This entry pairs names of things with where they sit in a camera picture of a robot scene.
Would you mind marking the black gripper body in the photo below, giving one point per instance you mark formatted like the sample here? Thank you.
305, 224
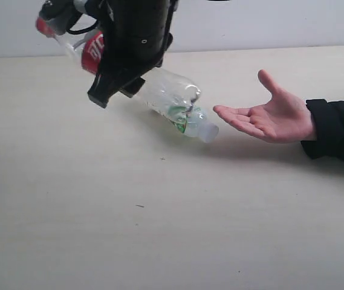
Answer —
137, 34

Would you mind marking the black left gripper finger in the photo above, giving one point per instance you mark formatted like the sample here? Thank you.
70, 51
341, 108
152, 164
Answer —
107, 82

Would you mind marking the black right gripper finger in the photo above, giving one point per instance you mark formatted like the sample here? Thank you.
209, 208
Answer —
130, 86

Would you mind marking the clear cola bottle red label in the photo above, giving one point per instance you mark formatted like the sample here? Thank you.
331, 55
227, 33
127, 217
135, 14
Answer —
161, 88

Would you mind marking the white bottle green label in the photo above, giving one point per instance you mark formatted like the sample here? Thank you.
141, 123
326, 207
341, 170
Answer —
194, 124

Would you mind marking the black sleeved forearm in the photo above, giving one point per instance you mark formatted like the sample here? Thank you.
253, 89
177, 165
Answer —
329, 121

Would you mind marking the open bare human hand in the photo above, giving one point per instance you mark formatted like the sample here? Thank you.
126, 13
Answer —
284, 119

